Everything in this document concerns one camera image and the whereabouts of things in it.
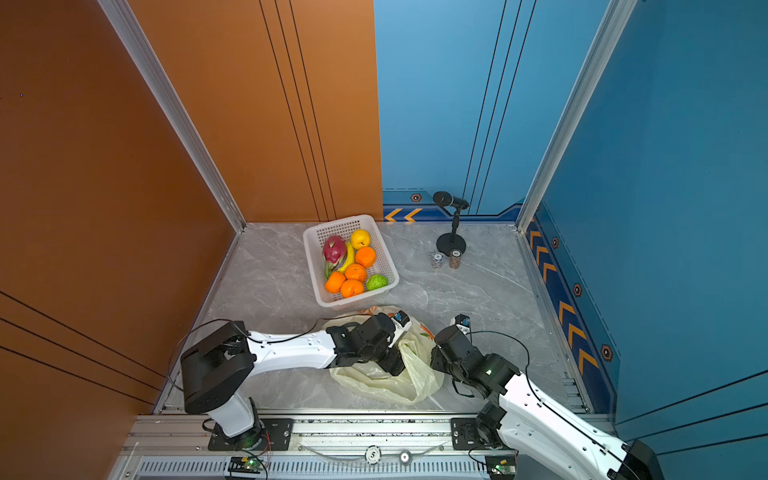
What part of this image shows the translucent printed plastic bag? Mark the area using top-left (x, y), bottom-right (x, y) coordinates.
top-left (330, 316), bottom-right (445, 406)

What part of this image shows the green circuit board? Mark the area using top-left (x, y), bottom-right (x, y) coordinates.
top-left (227, 456), bottom-right (268, 479)

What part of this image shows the white perforated plastic basket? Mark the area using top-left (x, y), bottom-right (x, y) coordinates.
top-left (303, 214), bottom-right (400, 311)

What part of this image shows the small black box on rail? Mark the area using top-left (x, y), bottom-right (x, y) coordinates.
top-left (485, 456), bottom-right (517, 480)

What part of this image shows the yellow banana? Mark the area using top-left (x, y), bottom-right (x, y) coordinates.
top-left (337, 241), bottom-right (356, 274)

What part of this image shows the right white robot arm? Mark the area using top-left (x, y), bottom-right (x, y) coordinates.
top-left (431, 325), bottom-right (664, 479)

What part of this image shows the orange grey poker chip stack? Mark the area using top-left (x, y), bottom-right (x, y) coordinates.
top-left (449, 249), bottom-right (462, 269)

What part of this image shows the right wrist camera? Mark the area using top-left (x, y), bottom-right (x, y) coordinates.
top-left (452, 314), bottom-right (472, 338)

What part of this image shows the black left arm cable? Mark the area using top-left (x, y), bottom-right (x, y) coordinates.
top-left (166, 316), bottom-right (343, 391)

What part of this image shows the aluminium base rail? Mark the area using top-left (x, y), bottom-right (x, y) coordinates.
top-left (113, 409), bottom-right (625, 480)

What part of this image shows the aluminium corner post right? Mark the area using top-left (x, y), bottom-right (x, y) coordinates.
top-left (515, 0), bottom-right (638, 234)

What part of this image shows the aluminium corner post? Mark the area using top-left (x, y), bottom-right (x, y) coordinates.
top-left (98, 0), bottom-right (246, 235)
top-left (515, 0), bottom-right (638, 234)

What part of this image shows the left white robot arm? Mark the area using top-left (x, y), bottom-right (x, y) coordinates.
top-left (180, 311), bottom-right (412, 450)

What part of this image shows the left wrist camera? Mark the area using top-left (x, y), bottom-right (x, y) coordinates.
top-left (390, 310), bottom-right (411, 331)

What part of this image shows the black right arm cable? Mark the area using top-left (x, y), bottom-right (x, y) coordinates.
top-left (449, 329), bottom-right (637, 475)

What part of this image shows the pink dragon fruit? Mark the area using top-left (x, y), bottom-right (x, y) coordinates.
top-left (322, 235), bottom-right (347, 279)

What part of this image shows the orange fruit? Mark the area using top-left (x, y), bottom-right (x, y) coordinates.
top-left (325, 271), bottom-right (347, 295)
top-left (340, 279), bottom-right (365, 298)
top-left (355, 246), bottom-right (377, 269)
top-left (344, 263), bottom-right (367, 283)

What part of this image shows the aluminium corner post left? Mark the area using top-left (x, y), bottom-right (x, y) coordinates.
top-left (98, 0), bottom-right (246, 235)

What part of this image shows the yellow lemon fruit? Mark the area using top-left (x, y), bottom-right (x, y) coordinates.
top-left (349, 229), bottom-right (371, 250)

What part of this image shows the black microphone stand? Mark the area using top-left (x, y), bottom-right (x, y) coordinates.
top-left (433, 191), bottom-right (470, 257)

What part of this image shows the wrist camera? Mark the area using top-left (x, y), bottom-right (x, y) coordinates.
top-left (390, 310), bottom-right (411, 331)
top-left (452, 314), bottom-right (472, 338)

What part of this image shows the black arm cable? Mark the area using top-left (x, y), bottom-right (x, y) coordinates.
top-left (449, 329), bottom-right (637, 475)
top-left (166, 316), bottom-right (343, 391)

